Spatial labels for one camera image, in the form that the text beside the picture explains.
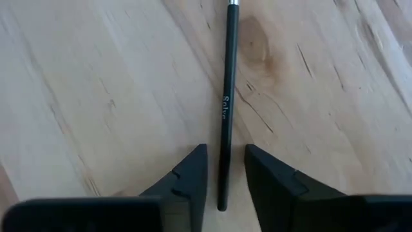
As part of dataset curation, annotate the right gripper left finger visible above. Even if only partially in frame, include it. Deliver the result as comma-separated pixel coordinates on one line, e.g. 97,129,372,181
1,143,209,232

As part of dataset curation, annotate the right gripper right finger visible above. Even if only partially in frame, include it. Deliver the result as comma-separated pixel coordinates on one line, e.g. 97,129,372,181
243,143,412,232

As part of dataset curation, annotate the long black makeup brush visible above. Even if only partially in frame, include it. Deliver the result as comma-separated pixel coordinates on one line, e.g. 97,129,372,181
216,0,241,213

